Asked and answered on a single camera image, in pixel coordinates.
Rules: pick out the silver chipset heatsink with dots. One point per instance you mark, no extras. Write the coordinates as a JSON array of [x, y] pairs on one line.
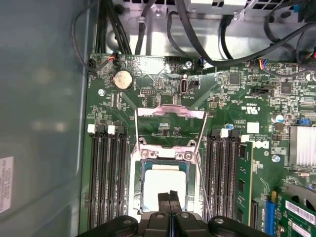
[[302, 145]]

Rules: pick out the silver coin battery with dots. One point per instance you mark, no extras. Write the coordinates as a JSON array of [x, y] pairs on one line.
[[122, 80]]

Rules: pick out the white case sticker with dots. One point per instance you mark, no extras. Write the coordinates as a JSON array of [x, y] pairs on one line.
[[6, 182]]

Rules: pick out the green RAM stick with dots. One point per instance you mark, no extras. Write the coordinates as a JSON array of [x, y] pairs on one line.
[[245, 177]]

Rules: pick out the metal locking lever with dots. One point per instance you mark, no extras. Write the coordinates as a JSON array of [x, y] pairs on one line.
[[203, 185]]

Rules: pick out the silver CPU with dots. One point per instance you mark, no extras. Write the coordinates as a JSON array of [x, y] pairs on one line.
[[163, 180]]

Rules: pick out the metal socket cover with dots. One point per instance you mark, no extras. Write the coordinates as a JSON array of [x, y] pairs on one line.
[[170, 111]]

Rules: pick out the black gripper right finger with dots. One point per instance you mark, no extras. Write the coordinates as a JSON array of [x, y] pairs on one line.
[[177, 202]]

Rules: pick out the black PC case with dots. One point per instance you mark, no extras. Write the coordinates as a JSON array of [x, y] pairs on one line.
[[37, 98]]

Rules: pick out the CPU socket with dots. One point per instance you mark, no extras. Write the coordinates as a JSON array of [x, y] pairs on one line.
[[135, 172]]

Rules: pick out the green motherboard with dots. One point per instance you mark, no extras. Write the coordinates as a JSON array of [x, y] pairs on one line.
[[222, 103]]

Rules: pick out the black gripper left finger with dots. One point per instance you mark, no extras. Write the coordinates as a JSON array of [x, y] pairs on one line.
[[164, 202]]

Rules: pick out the blue expansion slot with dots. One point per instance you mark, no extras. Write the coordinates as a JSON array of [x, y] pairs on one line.
[[270, 209]]

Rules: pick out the internal USB port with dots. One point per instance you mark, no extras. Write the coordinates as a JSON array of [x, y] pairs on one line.
[[184, 86]]

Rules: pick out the black expansion slot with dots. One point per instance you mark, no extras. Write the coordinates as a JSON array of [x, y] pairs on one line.
[[255, 211]]

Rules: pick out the graphics card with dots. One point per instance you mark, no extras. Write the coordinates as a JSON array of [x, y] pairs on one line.
[[296, 217]]

